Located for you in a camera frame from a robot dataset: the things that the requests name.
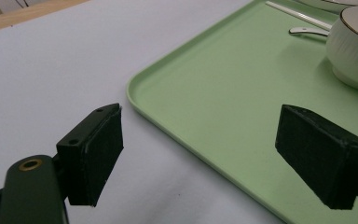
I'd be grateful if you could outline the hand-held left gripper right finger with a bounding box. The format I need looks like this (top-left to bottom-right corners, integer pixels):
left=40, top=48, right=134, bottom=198
left=274, top=104, right=358, bottom=211

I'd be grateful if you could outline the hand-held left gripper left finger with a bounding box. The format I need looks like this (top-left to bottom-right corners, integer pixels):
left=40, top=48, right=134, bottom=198
left=56, top=103, right=125, bottom=207

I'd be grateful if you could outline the white bowl with dark rim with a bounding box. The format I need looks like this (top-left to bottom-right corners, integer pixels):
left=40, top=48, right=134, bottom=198
left=324, top=5, right=358, bottom=92

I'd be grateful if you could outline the light green plastic tray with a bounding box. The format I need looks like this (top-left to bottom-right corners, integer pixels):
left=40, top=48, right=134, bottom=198
left=126, top=0, right=358, bottom=224

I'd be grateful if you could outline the white ceramic spoon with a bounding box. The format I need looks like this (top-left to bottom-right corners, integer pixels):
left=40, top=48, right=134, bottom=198
left=288, top=26, right=331, bottom=37

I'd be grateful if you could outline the white chopstick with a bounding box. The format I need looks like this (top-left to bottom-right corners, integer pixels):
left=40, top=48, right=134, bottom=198
left=265, top=0, right=334, bottom=31

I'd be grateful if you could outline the white table mat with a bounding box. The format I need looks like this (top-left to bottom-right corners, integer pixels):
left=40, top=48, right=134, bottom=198
left=0, top=0, right=288, bottom=224

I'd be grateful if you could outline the wooden table edge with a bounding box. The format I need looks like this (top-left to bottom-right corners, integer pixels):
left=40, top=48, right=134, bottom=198
left=0, top=0, right=90, bottom=35

